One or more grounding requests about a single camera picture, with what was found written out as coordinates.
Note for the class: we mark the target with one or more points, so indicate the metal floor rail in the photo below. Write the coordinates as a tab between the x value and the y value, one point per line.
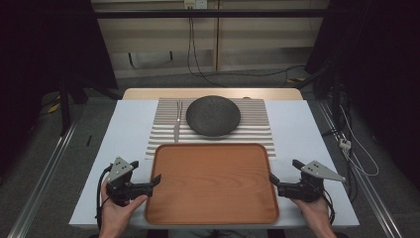
366	185
39	185

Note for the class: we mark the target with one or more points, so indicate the person's left hand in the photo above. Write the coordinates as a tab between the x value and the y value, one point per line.
115	216

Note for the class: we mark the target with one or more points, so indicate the black metal stand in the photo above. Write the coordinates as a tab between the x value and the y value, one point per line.
64	105

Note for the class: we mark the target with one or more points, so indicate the white power strip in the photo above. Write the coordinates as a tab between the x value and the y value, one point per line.
345	143

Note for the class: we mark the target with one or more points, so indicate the yellow floor tape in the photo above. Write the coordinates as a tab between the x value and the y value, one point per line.
54	107

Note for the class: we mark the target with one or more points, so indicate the white wall socket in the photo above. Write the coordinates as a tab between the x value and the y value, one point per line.
195	3

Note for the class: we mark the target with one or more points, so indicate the small black floor object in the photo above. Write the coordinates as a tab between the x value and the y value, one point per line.
88	140

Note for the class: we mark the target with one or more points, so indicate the person's right hand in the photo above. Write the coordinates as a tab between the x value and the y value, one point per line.
313	213

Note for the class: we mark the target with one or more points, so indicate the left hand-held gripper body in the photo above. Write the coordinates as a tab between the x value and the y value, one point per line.
120	186

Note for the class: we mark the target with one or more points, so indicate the striped beige placemat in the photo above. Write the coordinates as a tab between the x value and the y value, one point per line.
254	114

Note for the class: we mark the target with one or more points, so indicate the brown wooden tray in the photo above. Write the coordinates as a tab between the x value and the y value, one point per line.
211	185

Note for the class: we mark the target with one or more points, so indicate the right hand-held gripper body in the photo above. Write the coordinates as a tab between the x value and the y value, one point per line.
308	188

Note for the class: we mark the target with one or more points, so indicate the person's grey clothing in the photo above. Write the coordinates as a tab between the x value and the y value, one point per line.
218	234

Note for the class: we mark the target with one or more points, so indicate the silver metal fork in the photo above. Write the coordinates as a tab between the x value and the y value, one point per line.
177	127

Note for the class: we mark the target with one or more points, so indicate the dark grey speckled bowl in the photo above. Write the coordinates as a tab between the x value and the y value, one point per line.
213	115

